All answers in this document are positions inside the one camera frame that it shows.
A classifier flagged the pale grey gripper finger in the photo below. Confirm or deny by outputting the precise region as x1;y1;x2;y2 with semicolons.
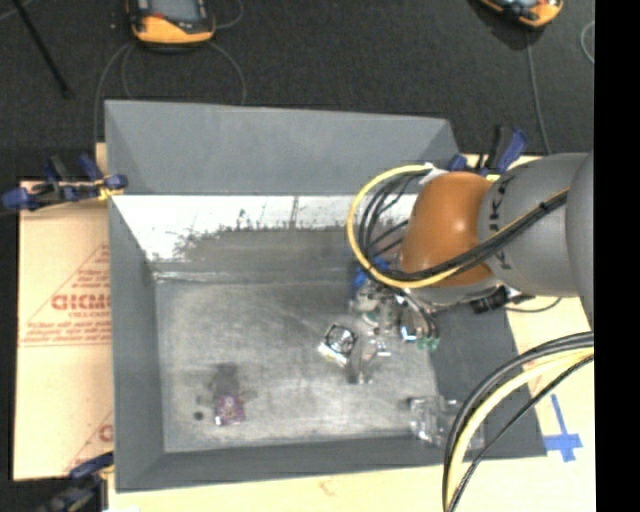
347;341;368;386
360;337;392;385

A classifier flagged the grey metal bin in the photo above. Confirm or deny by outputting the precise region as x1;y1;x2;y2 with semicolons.
103;99;548;492

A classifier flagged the clear plastic box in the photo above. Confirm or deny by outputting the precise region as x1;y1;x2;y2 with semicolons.
406;395;486;450

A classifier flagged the brown cardboard board, red print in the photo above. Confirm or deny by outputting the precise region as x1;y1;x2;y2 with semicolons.
11;179;117;482

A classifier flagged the black cylinder on white bracket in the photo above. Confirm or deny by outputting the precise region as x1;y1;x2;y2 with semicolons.
470;286;521;316

